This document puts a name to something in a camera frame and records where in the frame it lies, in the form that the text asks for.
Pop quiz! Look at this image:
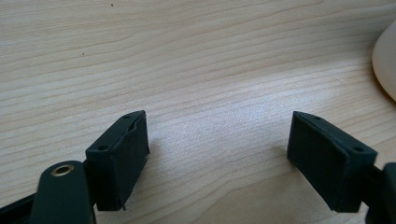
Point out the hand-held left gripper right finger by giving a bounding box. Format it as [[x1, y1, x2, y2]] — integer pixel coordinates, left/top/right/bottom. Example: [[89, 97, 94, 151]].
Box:
[[286, 110, 378, 214]]

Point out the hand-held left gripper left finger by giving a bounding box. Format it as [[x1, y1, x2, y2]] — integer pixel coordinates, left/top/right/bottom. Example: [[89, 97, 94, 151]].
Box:
[[85, 109, 150, 212]]

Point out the beige cup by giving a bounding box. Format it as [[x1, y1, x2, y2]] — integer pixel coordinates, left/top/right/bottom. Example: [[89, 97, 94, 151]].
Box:
[[371, 20, 396, 103]]

